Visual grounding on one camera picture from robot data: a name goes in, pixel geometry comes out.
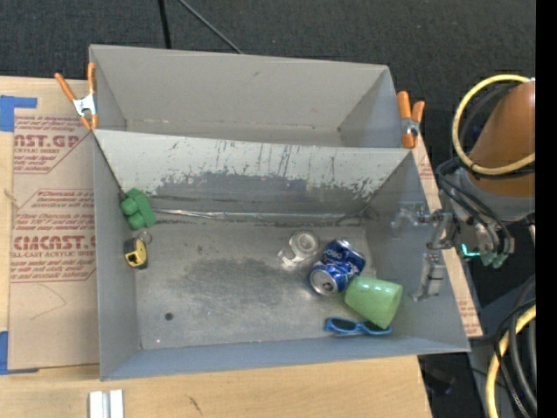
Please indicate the brown cardboard board red print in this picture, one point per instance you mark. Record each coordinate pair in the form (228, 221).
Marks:
(52, 303)

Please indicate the yellow and black tape measure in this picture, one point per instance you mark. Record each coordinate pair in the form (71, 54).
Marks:
(136, 254)

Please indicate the grey metal bin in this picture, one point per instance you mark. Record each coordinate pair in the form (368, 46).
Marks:
(226, 285)

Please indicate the crushed blue drink can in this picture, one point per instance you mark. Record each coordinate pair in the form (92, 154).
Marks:
(337, 266)

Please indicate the green plastic cup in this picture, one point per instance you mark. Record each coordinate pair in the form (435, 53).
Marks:
(374, 301)

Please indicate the green toy block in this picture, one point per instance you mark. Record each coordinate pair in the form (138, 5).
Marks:
(138, 209)

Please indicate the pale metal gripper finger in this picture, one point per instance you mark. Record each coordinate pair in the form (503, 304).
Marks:
(434, 274)
(413, 218)

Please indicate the clear glass jar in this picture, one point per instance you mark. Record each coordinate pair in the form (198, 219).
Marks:
(300, 246)

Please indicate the blue sunglasses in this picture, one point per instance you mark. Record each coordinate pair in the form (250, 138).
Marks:
(354, 327)

